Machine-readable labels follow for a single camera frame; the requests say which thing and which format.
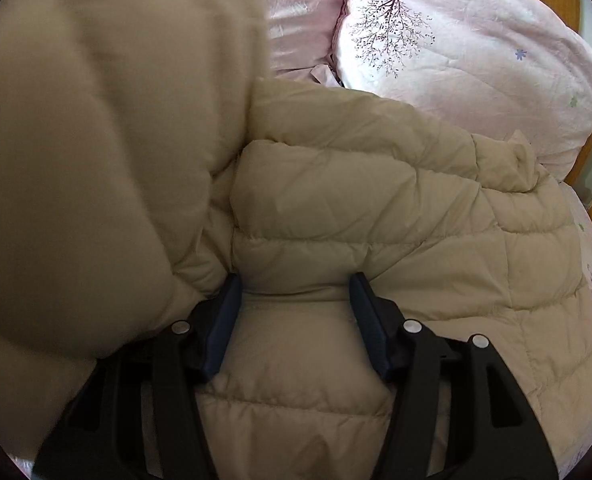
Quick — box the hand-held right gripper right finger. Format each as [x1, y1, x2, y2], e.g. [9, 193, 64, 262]
[348, 271, 559, 480]

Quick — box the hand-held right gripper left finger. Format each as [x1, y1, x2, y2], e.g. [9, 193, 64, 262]
[33, 272, 244, 480]

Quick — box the cream quilted down jacket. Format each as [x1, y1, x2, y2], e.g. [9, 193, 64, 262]
[0, 0, 592, 480]

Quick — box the pink pillow with tree print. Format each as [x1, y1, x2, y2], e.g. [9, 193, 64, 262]
[332, 0, 592, 182]

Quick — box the pink pillow with purple flowers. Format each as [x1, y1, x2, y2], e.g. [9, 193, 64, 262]
[226, 0, 353, 85]

